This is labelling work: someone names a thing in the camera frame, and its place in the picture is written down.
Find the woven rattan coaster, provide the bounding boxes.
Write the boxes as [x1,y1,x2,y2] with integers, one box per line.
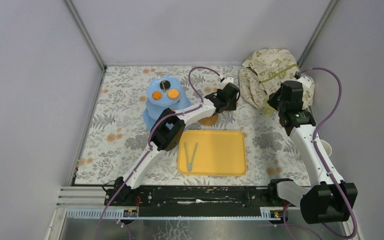
[198,114,219,127]
[226,99,237,111]

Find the orange waffle cookie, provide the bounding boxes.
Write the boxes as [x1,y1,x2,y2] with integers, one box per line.
[167,89,180,100]

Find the yellow serving tray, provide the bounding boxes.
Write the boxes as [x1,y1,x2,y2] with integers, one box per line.
[177,130,247,177]

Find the black round cookie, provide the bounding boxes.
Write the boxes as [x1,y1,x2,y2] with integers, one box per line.
[159,80,171,93]

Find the blue three-tier cake stand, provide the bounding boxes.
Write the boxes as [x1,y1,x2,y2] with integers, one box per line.
[143,75,193,132]

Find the light blue tongs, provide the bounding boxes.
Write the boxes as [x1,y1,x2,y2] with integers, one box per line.
[183,142,200,173]

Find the green paper cup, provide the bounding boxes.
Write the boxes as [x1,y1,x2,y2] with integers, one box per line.
[263,102,276,118]

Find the orange round cookie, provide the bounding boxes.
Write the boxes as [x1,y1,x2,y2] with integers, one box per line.
[151,91,163,101]

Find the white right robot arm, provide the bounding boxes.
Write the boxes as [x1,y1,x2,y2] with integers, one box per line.
[266,80,358,224]

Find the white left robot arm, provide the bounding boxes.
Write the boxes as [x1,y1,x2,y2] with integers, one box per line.
[104,82,240,206]

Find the printed cloth bag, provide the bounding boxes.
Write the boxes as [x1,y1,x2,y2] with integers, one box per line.
[238,48,301,110]

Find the pink paper cup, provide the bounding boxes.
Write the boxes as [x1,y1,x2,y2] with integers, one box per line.
[319,139,333,157]

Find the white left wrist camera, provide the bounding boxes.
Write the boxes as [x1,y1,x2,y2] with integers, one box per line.
[220,77,235,86]

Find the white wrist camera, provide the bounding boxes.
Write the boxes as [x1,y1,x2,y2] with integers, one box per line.
[220,77,235,86]
[296,74,315,92]

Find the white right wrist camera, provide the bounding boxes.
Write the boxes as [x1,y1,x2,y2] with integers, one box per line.
[296,74,315,92]

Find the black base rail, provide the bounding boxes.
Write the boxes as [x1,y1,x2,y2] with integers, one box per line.
[103,185,288,207]

